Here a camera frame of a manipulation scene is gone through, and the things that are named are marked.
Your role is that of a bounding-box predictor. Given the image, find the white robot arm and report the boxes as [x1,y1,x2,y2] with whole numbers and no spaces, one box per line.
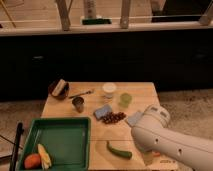
[131,105,213,171]

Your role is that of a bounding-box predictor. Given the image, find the grey cloth piece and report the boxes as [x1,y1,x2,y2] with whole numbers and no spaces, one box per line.
[126,111,143,127]

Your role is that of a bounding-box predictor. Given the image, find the dark brown bowl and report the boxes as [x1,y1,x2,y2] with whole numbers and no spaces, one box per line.
[48,79,69,100]

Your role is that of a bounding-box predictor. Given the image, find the bunch of brown grapes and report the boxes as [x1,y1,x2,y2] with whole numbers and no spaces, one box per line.
[101,112,126,124]

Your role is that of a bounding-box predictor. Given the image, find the red bowl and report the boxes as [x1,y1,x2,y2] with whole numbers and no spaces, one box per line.
[153,152,161,157]

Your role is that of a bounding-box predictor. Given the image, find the black pole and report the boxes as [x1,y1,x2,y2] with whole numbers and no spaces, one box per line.
[9,122,24,171]

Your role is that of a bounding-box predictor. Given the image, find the bread slice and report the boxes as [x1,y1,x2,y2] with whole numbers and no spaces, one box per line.
[52,79,66,96]

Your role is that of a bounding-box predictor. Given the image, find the green brush block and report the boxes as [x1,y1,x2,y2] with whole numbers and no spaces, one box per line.
[82,18,112,25]

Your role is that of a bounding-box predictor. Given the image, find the metal cup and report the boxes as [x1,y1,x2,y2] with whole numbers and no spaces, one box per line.
[72,97,84,113]

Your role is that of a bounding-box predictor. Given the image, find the green plastic tray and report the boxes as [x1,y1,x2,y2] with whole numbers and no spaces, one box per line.
[17,117,91,171]

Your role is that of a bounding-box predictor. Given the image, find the green pepper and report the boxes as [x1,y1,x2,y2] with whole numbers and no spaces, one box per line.
[106,141,132,159]

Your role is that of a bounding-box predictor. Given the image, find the blue sponge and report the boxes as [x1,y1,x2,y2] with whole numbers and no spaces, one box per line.
[94,104,112,120]

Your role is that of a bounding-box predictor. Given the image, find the orange fruit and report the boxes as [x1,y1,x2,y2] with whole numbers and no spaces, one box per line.
[24,153,41,169]

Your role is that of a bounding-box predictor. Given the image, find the white cup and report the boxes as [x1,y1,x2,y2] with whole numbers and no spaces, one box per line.
[102,82,117,99]

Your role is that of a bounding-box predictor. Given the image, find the green plastic cup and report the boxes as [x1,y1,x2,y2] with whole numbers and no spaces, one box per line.
[120,93,132,108]

